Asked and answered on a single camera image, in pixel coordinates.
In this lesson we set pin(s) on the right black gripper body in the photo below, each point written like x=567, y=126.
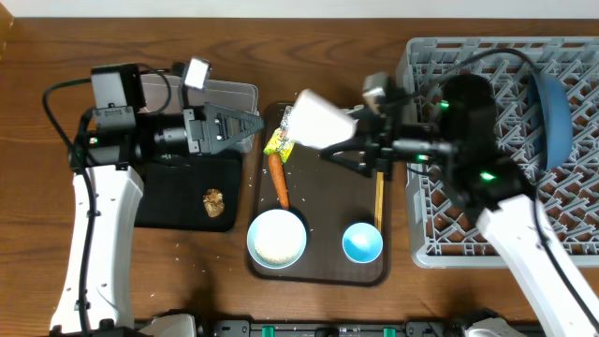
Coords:
x=420, y=143

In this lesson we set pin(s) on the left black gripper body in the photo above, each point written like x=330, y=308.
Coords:
x=181, y=139

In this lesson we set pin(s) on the pink cup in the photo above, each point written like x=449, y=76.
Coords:
x=316, y=123

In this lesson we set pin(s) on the small blue bowl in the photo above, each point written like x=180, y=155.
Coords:
x=362, y=243

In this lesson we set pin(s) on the light blue rice bowl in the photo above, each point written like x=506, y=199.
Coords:
x=276, y=239

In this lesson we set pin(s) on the dark blue bowl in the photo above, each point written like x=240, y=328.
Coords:
x=549, y=92

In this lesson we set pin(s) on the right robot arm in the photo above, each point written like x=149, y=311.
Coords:
x=485, y=183

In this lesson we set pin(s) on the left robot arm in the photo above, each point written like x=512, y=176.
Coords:
x=108, y=180

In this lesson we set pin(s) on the grey dishwasher rack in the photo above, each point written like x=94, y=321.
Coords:
x=565, y=210

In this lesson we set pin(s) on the wooden chopstick right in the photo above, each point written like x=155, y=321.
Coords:
x=381, y=201

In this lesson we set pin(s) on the clear plastic bin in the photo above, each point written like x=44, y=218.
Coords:
x=233, y=95

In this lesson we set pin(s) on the foil snack wrapper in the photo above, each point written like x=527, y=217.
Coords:
x=280, y=143

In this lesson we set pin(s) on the orange carrot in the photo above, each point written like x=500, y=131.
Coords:
x=277, y=174

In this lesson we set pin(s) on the brown plastic serving tray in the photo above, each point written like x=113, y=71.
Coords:
x=328, y=199

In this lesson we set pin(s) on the black plastic bin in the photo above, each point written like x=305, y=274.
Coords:
x=174, y=192

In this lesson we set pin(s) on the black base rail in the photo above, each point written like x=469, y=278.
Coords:
x=484, y=323

